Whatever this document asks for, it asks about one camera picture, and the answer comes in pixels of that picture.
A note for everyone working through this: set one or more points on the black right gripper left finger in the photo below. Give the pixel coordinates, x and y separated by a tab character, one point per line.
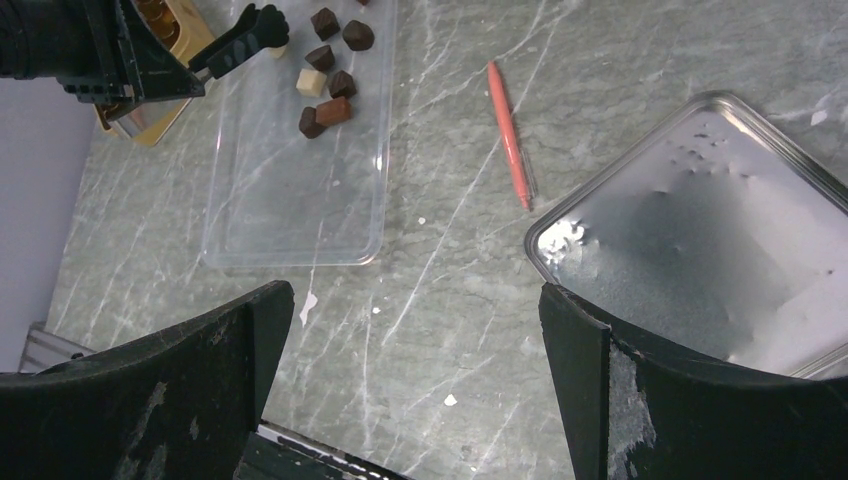
179	403

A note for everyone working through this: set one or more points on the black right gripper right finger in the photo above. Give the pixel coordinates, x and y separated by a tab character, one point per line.
635	405

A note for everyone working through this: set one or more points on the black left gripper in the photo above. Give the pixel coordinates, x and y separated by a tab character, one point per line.
73	42

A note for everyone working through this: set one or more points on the gold chocolate tin box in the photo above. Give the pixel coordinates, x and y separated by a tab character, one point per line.
156	41

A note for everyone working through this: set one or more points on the black metal tongs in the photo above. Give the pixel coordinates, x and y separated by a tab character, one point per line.
256	29

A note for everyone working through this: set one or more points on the white oval chocolate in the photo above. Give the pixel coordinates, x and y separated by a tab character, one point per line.
277	52

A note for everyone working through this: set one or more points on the white cube chocolate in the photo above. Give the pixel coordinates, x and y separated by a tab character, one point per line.
310	83

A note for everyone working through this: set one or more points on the dark round chocolate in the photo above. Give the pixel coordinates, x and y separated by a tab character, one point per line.
308	125

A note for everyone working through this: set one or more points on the dark heart chocolate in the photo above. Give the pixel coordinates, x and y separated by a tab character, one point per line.
358	36

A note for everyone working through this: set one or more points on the silver tin lid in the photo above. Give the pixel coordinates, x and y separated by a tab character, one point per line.
714	231

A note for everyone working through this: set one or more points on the clear plastic tray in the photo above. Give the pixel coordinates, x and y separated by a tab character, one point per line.
278	198

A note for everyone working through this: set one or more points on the red pen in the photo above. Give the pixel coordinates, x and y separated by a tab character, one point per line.
508	136

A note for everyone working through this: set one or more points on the aluminium frame rail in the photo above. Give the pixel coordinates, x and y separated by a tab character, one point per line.
43	350

